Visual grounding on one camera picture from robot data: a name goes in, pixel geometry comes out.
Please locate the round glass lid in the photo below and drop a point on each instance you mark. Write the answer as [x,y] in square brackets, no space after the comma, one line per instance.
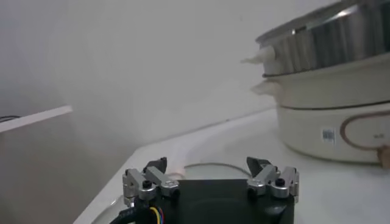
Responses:
[213,172]

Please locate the cream electric cooker pot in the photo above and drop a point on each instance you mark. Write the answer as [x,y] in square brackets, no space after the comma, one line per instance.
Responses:
[304,131]

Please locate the white side table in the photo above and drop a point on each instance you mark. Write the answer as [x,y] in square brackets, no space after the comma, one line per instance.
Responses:
[36,117]

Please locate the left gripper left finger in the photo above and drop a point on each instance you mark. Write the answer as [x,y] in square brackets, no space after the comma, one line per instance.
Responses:
[158,178]

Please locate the stainless steel steamer basket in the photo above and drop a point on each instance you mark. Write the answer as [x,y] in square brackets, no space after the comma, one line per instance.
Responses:
[335,39]

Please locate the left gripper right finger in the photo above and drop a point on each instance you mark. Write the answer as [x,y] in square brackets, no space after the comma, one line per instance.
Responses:
[265,176]

